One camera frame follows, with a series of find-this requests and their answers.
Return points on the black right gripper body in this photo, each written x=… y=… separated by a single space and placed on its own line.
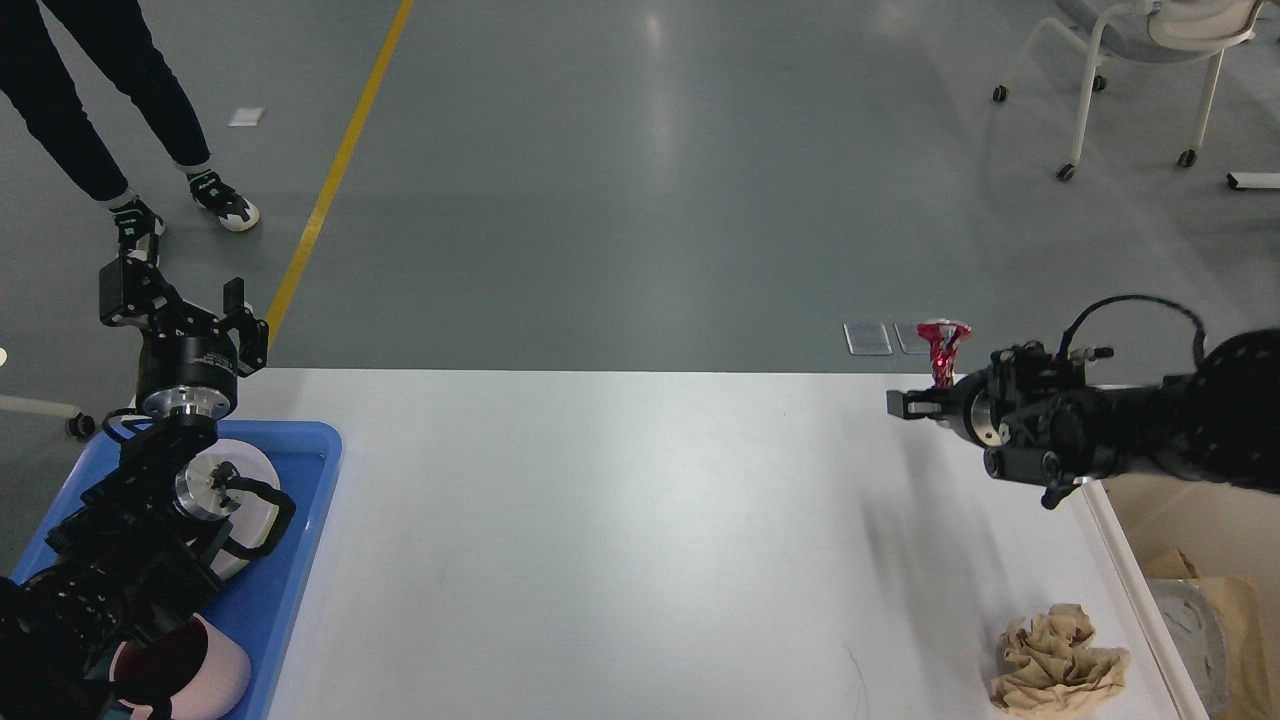
x=973 y=416

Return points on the foil piece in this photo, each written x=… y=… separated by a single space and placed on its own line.
x=1196 y=631

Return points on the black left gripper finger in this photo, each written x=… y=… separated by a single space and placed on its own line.
x=238 y=340
x=133 y=293

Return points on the white plastic bin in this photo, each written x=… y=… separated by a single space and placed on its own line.
x=1226 y=531

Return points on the blue plastic tray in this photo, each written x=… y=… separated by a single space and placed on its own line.
x=258 y=605

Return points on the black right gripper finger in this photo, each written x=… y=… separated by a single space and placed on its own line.
x=937 y=404

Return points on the crushed red soda can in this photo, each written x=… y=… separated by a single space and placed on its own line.
x=943 y=337

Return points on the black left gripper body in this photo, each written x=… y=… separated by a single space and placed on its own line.
x=187 y=374

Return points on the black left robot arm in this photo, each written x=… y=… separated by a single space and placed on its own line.
x=134 y=562

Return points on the brown paper bag in bin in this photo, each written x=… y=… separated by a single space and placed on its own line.
x=1236 y=600

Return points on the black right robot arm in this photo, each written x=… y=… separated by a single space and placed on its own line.
x=1040 y=422

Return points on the brown paper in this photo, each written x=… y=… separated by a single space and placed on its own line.
x=1052 y=670

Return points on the pink plate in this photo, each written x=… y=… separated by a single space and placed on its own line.
x=250 y=524

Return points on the white office chair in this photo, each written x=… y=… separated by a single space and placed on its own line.
x=1144 y=33

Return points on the white furniture foot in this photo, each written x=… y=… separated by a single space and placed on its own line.
x=1248 y=181

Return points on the grey floor socket plate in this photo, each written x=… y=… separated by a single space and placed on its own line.
x=909 y=340
x=868 y=339

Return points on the pink ribbed mug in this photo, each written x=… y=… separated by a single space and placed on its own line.
x=194 y=672

